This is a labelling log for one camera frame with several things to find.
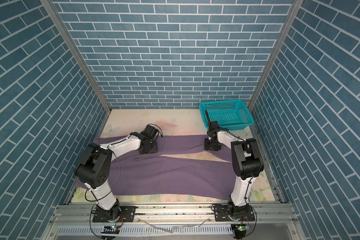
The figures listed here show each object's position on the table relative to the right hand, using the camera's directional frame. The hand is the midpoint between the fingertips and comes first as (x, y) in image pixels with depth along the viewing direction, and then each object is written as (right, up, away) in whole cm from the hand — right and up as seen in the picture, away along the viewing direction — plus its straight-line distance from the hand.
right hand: (207, 146), depth 98 cm
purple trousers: (-45, -13, -11) cm, 48 cm away
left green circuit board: (-51, -37, -26) cm, 68 cm away
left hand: (-35, -1, -3) cm, 36 cm away
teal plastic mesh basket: (+22, +23, +21) cm, 38 cm away
